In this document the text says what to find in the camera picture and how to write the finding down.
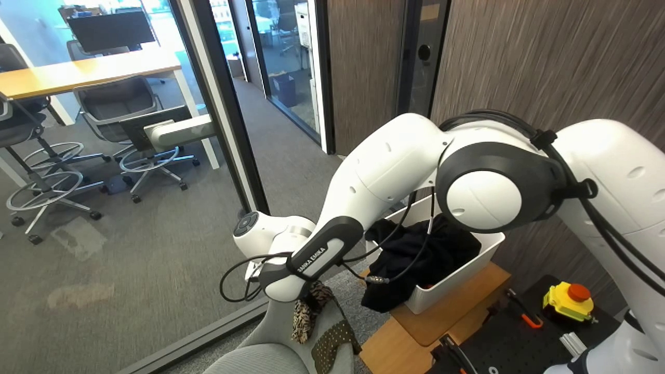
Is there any animal print cloth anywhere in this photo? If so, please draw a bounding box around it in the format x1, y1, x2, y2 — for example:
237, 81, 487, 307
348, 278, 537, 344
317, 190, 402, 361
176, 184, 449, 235
289, 278, 337, 346

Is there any black cloth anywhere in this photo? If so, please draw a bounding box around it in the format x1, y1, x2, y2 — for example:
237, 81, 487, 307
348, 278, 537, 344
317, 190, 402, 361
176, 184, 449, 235
360, 215, 485, 313

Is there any dark patterned cloth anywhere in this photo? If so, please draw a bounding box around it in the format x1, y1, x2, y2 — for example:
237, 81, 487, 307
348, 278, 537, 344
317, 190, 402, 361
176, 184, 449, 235
310, 319, 365, 374

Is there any white plastic box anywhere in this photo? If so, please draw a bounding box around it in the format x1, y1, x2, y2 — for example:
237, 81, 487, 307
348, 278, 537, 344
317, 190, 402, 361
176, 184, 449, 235
365, 206, 509, 315

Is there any grey upholstered chair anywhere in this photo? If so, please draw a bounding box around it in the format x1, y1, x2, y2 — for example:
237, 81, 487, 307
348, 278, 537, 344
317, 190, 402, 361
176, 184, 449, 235
202, 293, 365, 374

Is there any grey office chair with armrest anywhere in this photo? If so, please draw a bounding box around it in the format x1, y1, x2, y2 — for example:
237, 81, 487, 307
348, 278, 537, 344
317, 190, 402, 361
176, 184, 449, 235
65, 40, 216, 203

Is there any dark office chair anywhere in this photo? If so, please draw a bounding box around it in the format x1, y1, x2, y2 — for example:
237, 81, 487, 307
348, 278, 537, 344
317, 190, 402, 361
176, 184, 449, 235
0, 41, 109, 245

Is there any dark waste bin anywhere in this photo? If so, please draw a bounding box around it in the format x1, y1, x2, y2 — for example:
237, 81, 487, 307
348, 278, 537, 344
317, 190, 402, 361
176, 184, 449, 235
269, 68, 308, 109

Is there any small wooden board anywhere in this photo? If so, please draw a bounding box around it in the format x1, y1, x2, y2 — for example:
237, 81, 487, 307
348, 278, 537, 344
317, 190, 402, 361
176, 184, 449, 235
358, 315, 454, 374

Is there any yellow emergency stop button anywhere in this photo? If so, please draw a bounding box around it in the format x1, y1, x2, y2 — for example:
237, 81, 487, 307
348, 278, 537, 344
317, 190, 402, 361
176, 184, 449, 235
541, 278, 598, 324

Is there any black computer monitor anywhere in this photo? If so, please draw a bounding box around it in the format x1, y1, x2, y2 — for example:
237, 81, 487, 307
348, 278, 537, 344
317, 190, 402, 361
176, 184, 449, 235
59, 4, 159, 58

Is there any wooden office desk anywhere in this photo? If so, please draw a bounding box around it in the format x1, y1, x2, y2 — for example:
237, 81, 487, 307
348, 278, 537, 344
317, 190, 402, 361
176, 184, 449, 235
0, 51, 223, 170

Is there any small white block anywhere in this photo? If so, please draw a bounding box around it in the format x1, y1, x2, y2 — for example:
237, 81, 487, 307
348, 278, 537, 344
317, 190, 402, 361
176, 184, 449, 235
558, 330, 593, 360

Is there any black cable with silver connector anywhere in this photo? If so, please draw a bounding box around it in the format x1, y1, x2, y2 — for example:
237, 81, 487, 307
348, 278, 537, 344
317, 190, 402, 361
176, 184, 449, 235
340, 190, 449, 287

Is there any black glass wall frame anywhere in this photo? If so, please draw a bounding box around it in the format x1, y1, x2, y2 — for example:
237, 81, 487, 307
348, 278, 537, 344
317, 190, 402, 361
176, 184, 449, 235
164, 0, 272, 216

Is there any thin black cable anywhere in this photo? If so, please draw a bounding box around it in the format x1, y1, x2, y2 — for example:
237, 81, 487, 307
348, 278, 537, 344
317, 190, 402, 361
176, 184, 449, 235
218, 249, 298, 306

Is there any orange handled tool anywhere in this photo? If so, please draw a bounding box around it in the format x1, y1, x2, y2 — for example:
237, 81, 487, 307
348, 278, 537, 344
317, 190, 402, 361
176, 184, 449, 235
507, 287, 546, 332

